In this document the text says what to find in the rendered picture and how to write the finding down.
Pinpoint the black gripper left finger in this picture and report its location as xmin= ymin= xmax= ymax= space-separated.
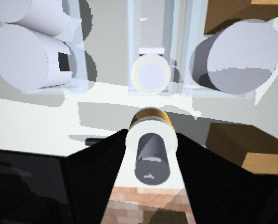
xmin=0 ymin=129 xmax=128 ymax=224

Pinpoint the black flat bar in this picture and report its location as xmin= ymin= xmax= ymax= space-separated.
xmin=85 ymin=138 xmax=103 ymax=146

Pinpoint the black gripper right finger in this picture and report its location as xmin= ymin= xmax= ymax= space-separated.
xmin=176 ymin=133 xmax=278 ymax=224

